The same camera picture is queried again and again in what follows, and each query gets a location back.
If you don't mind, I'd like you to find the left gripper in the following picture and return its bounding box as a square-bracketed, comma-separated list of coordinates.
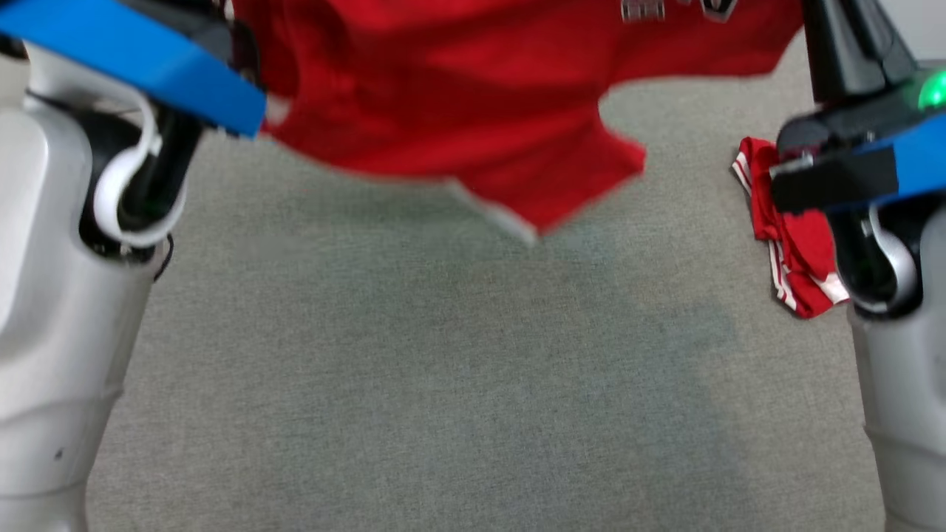
[78, 0, 259, 256]

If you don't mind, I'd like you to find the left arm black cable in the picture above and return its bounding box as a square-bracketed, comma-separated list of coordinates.
[152, 233, 175, 283]

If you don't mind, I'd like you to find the blue left camera mount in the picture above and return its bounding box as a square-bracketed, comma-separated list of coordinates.
[0, 0, 267, 139]

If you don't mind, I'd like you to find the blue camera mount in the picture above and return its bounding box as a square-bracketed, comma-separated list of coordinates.
[824, 111, 946, 215]
[0, 0, 267, 139]

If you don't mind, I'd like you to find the red white basketball jersey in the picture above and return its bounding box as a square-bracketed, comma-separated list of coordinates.
[233, 0, 806, 246]

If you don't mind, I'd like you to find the grey fabric sofa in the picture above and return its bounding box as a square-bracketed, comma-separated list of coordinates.
[74, 33, 888, 532]

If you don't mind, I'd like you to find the blue right camera mount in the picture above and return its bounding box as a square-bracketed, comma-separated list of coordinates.
[824, 111, 946, 215]

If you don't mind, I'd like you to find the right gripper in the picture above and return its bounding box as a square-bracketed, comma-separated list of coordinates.
[776, 0, 946, 320]

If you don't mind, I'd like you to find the red jersey with number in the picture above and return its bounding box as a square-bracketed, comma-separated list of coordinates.
[732, 137, 851, 320]

